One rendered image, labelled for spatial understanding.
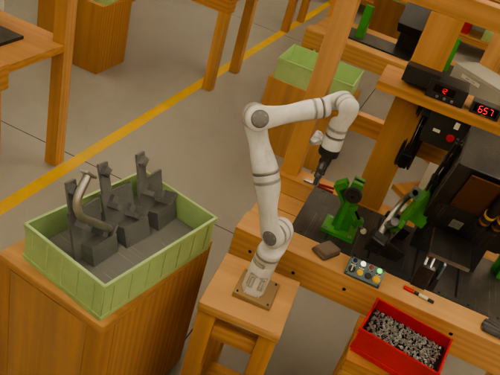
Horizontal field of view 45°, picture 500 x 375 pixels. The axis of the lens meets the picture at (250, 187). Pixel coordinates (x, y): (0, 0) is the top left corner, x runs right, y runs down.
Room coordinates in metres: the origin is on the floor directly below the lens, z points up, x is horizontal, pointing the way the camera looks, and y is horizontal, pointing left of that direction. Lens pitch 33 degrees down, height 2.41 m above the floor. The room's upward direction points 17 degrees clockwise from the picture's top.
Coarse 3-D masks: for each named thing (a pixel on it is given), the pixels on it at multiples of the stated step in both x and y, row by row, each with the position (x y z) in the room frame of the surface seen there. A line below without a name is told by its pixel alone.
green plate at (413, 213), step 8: (424, 192) 2.17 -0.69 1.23; (416, 200) 2.18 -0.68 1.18; (424, 200) 2.10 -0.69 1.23; (408, 208) 2.18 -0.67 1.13; (416, 208) 2.10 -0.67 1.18; (424, 208) 2.11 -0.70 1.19; (400, 216) 2.19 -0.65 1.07; (408, 216) 2.11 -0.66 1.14; (416, 216) 2.11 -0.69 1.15; (424, 216) 2.11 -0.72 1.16; (416, 224) 2.11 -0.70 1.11; (424, 224) 2.10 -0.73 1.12
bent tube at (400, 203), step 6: (414, 186) 2.21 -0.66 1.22; (408, 192) 2.24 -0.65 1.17; (414, 192) 2.23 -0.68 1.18; (420, 192) 2.20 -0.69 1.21; (402, 198) 2.27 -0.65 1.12; (408, 198) 2.23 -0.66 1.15; (414, 198) 2.18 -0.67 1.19; (396, 204) 2.27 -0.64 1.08; (402, 204) 2.26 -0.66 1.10; (396, 210) 2.25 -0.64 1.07; (390, 216) 2.22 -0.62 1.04; (384, 222) 2.20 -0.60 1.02; (384, 228) 2.17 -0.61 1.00
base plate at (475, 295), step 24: (312, 192) 2.46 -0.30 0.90; (312, 216) 2.26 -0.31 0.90; (360, 216) 2.38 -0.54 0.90; (384, 216) 2.44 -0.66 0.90; (336, 240) 2.13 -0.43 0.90; (360, 240) 2.18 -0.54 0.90; (408, 240) 2.29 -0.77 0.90; (384, 264) 2.06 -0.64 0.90; (408, 264) 2.11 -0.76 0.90; (480, 264) 2.28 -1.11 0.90; (456, 288) 2.05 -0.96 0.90; (480, 288) 2.10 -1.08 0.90; (480, 312) 1.93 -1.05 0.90
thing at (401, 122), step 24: (336, 0) 2.61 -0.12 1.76; (360, 0) 2.65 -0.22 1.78; (336, 24) 2.60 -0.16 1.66; (432, 24) 2.52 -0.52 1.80; (456, 24) 2.50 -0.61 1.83; (336, 48) 2.59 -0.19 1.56; (432, 48) 2.51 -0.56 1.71; (312, 72) 2.61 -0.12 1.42; (312, 96) 2.60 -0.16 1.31; (312, 120) 2.59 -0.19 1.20; (408, 120) 2.51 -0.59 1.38; (384, 144) 2.52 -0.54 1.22; (288, 168) 2.60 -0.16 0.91; (384, 168) 2.51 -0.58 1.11; (384, 192) 2.50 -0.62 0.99
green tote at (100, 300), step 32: (96, 192) 1.89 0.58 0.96; (32, 224) 1.62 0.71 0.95; (64, 224) 1.75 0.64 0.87; (192, 224) 2.00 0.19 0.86; (32, 256) 1.57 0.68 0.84; (64, 256) 1.50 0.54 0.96; (160, 256) 1.65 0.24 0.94; (192, 256) 1.85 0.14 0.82; (64, 288) 1.49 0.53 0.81; (96, 288) 1.43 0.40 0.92; (128, 288) 1.52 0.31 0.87
